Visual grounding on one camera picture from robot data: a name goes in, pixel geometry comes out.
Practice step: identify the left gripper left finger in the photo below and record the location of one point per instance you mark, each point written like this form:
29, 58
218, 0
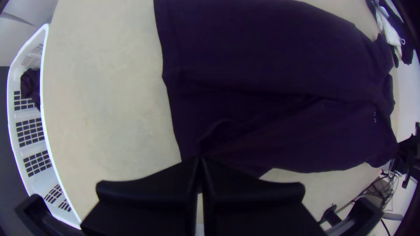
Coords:
147, 203

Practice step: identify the black garment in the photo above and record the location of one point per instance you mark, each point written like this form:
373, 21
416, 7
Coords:
31, 83

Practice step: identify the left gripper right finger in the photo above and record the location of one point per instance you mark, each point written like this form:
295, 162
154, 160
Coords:
256, 209

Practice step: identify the heap of clothes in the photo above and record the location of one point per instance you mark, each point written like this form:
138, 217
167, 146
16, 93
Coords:
388, 29

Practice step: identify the black bag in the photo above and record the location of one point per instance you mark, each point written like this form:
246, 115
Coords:
407, 154

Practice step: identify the white laundry basket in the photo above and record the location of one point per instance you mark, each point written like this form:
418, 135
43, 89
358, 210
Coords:
29, 114

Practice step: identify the black t-shirt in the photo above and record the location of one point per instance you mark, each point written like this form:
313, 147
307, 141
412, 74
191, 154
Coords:
262, 82

